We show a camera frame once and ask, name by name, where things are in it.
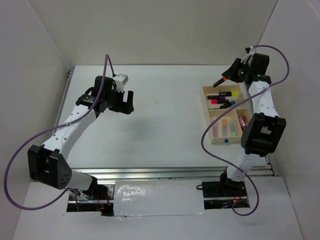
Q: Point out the white front cover plate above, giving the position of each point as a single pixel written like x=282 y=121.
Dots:
x=158 y=198

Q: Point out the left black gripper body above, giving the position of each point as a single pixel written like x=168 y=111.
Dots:
x=115 y=102

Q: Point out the pink cap black highlighter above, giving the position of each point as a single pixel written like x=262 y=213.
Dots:
x=219 y=101

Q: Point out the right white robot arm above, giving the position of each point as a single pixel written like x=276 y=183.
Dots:
x=265 y=128

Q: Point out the blue cap black highlighter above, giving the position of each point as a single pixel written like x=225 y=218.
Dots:
x=227 y=104

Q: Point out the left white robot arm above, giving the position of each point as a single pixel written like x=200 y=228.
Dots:
x=48 y=162

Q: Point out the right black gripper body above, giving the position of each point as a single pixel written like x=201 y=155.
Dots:
x=243 y=70

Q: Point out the yellow cap black highlighter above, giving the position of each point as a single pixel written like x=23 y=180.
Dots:
x=229 y=93

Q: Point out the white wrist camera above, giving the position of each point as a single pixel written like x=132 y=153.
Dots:
x=120 y=82
x=250 y=51

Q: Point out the wooden compartment tray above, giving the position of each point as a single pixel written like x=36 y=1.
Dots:
x=218 y=115

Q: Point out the orange cap black highlighter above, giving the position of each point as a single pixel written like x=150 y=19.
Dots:
x=219 y=82

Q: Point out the pastel lilac highlighter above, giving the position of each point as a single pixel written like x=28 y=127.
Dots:
x=215 y=129

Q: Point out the pastel orange cap highlighter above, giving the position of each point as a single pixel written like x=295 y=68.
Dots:
x=224 y=127

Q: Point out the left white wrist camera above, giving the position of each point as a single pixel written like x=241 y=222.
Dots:
x=120 y=82

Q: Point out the pastel green highlighter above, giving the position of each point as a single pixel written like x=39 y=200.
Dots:
x=232 y=129

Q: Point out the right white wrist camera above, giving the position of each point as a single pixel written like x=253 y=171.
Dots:
x=250 y=51

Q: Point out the purple cap black highlighter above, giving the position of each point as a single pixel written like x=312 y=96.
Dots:
x=218 y=97

